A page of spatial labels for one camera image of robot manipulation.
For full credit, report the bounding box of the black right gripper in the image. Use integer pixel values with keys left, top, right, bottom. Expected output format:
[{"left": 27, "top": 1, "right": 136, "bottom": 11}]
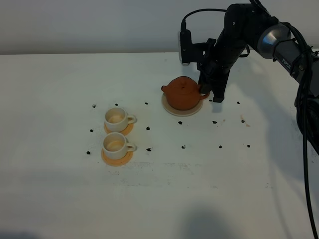
[{"left": 198, "top": 27, "right": 247, "bottom": 103}]

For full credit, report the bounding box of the brown clay teapot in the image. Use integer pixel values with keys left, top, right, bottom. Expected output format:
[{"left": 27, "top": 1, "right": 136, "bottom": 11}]
[{"left": 161, "top": 76, "right": 210, "bottom": 111}]

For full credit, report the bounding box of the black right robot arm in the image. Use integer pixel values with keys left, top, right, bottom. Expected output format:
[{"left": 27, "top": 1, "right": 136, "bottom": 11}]
[{"left": 197, "top": 0, "right": 319, "bottom": 143}]

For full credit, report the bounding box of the beige round teapot saucer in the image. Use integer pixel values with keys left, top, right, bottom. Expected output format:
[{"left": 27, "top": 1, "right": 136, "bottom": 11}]
[{"left": 161, "top": 93, "right": 203, "bottom": 117}]

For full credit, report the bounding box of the far orange round coaster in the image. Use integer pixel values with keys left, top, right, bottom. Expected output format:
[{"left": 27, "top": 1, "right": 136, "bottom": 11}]
[{"left": 104, "top": 123, "right": 134, "bottom": 135}]

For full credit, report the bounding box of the orange round coaster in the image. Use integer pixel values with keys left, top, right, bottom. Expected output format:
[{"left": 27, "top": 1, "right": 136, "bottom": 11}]
[
  {"left": 104, "top": 123, "right": 134, "bottom": 135},
  {"left": 101, "top": 149, "right": 134, "bottom": 167}
]

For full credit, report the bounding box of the far white teacup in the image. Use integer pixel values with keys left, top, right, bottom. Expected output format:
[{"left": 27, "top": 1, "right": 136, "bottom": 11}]
[{"left": 105, "top": 107, "right": 137, "bottom": 132}]

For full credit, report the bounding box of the white teacup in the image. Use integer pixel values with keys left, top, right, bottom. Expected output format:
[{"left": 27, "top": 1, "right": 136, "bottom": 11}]
[
  {"left": 105, "top": 107, "right": 137, "bottom": 132},
  {"left": 103, "top": 132, "right": 137, "bottom": 160}
]

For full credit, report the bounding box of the near white teacup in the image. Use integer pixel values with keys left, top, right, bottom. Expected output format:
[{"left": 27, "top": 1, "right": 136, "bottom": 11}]
[{"left": 103, "top": 132, "right": 137, "bottom": 160}]

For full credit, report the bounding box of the near orange round coaster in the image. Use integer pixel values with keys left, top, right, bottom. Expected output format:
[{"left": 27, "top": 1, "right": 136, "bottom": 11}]
[{"left": 101, "top": 149, "right": 134, "bottom": 167}]

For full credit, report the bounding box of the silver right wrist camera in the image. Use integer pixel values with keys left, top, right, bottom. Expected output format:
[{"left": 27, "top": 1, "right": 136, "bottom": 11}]
[{"left": 178, "top": 20, "right": 217, "bottom": 66}]

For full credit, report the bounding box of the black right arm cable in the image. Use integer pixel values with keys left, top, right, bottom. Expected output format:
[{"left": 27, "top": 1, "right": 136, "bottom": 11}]
[{"left": 180, "top": 0, "right": 319, "bottom": 239}]

